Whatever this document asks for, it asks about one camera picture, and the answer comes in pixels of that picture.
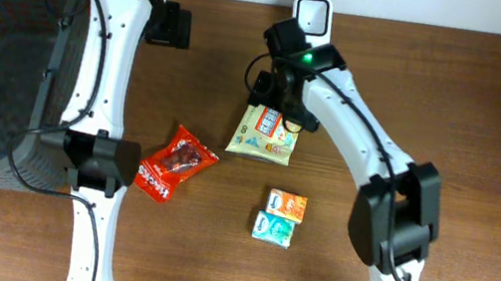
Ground white barcode scanner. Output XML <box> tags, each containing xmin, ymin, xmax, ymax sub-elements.
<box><xmin>292</xmin><ymin>0</ymin><xmax>334</xmax><ymax>47</ymax></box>

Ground red Hacks candy bag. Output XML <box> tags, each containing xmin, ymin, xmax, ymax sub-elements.
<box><xmin>134</xmin><ymin>126</ymin><xmax>219</xmax><ymax>203</ymax></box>

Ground yellow snack bag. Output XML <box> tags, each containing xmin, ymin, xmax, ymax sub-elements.
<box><xmin>225</xmin><ymin>105</ymin><xmax>299</xmax><ymax>166</ymax></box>

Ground orange tissue pack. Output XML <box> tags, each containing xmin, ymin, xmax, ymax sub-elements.
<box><xmin>266</xmin><ymin>188</ymin><xmax>308</xmax><ymax>224</ymax></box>

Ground teal tissue pack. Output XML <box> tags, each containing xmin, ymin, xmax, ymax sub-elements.
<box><xmin>252</xmin><ymin>210</ymin><xmax>296</xmax><ymax>249</ymax></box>

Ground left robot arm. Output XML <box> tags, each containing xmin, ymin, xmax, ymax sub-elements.
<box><xmin>40</xmin><ymin>0</ymin><xmax>191</xmax><ymax>281</ymax></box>

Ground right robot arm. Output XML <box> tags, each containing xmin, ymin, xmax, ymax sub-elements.
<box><xmin>254</xmin><ymin>18</ymin><xmax>442</xmax><ymax>281</ymax></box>

